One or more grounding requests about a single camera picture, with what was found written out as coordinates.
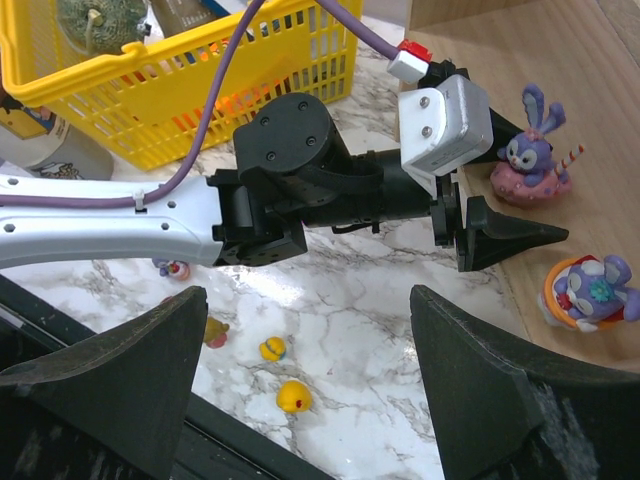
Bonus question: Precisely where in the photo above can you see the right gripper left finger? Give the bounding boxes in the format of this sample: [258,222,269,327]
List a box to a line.
[1,287,208,479]

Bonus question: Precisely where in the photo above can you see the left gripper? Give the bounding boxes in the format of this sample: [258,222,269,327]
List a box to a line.
[304,108,569,272]

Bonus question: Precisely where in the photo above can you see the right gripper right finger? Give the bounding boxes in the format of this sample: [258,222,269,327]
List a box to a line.
[410,285,639,479]

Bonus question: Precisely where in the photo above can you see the bunny holding strawberry cake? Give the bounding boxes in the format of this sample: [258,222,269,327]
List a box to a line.
[152,258,191,281]

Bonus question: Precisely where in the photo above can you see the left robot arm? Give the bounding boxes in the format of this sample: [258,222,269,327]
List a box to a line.
[1,94,569,272]

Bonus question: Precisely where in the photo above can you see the wooden shelf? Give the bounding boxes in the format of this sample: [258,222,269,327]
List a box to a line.
[406,1,639,373]

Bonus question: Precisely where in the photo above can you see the olive brown toy figure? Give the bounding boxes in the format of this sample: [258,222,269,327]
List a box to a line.
[203,317,230,349]

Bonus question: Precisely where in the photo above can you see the yellow blue minion toy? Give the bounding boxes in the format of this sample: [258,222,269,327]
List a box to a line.
[259,336,287,362]

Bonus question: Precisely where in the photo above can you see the yellow duck toy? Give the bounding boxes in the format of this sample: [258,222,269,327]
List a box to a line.
[276,380,313,414]

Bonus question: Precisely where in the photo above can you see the brown lid white canister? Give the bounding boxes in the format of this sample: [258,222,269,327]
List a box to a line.
[1,91,114,180]

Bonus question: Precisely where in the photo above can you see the yellow plastic basket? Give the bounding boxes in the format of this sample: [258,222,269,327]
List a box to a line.
[1,1,357,170]

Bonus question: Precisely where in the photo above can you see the brown foil bag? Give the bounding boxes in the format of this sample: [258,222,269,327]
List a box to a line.
[150,0,217,37]

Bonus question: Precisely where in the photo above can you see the green melon toy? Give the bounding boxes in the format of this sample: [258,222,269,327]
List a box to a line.
[55,0,151,56]

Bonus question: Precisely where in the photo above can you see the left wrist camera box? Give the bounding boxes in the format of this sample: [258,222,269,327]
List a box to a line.
[398,75,494,178]

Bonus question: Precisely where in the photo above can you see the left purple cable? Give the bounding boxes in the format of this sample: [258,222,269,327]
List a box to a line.
[0,0,434,209]

